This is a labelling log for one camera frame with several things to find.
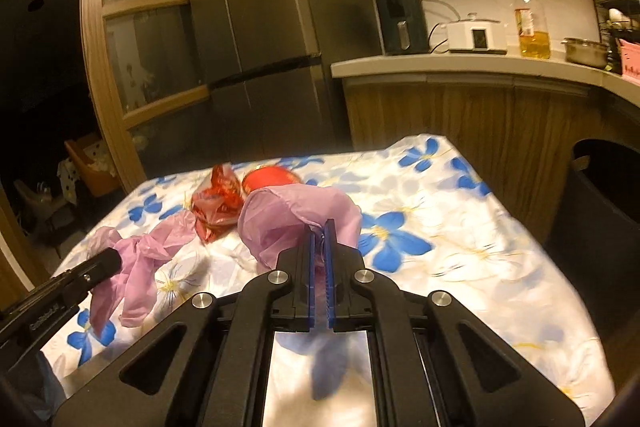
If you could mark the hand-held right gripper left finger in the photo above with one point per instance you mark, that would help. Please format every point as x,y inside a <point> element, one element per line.
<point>313,277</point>

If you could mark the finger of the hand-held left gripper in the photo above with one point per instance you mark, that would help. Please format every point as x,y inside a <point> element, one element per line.
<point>102,264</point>

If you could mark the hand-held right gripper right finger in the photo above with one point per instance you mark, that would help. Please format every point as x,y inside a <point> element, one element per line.
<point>330,277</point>

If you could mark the pink plastic bag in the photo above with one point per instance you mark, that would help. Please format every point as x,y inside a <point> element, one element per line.
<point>150,247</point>

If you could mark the purple plastic bag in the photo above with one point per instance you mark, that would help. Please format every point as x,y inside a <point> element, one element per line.
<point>280,217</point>

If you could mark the black trash bin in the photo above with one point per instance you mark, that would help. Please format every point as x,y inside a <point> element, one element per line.
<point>600,207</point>

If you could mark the person's left forearm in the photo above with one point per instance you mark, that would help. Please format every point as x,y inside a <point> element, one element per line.
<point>50,382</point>

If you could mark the orange chair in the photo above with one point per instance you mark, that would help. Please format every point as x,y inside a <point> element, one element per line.
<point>92,172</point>

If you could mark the red paper cup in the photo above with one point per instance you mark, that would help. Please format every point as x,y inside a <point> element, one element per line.
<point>270,179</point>

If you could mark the red foil wrapper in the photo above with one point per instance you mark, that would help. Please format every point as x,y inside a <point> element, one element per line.
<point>220,202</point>

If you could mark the blue floral tablecloth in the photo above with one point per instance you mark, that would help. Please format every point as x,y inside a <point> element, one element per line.
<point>475,257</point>

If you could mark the wooden glass door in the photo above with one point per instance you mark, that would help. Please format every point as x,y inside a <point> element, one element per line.
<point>145,57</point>

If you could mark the wooden lower cabinets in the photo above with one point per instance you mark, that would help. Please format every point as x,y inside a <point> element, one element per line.
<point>475,117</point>

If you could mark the light kitchen counter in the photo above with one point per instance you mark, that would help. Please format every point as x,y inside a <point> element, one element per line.
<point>400,64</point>

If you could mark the dark steel refrigerator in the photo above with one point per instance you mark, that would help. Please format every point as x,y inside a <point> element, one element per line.
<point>270,32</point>

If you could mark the black air fryer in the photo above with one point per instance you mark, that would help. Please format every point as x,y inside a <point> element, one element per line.
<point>400,24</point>

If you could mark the white electric cooker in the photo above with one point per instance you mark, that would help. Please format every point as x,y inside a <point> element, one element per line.
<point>475,37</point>

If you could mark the cooking oil bottle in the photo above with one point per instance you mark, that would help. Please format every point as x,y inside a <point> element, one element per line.
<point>532,37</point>

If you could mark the steel pot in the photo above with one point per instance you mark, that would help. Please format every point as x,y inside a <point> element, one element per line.
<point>585,53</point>

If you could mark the pink plastic basket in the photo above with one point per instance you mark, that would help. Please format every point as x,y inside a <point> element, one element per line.
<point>631,62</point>

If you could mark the black dish rack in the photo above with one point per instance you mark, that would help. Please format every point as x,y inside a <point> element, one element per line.
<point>602,22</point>

